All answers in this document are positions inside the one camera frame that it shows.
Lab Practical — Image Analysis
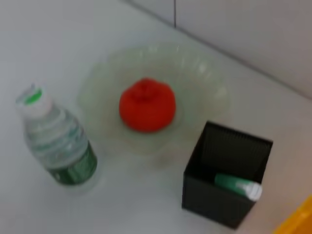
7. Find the red-orange orange fruit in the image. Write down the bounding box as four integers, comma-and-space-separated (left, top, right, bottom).
118, 77, 176, 134

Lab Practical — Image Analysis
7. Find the green utility knife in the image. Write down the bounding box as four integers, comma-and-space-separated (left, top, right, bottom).
214, 173, 263, 202

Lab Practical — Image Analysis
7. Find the black mesh pen holder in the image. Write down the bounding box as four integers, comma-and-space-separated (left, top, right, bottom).
181, 120, 273, 230

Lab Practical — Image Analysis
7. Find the clear water bottle green label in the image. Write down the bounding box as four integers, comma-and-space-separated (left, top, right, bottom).
16, 82, 98, 194

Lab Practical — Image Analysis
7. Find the yellow plastic bin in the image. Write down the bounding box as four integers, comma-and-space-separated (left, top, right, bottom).
272, 194, 312, 234

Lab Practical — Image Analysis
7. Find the clear green glass fruit plate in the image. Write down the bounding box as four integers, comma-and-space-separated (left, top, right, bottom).
78, 42, 231, 157

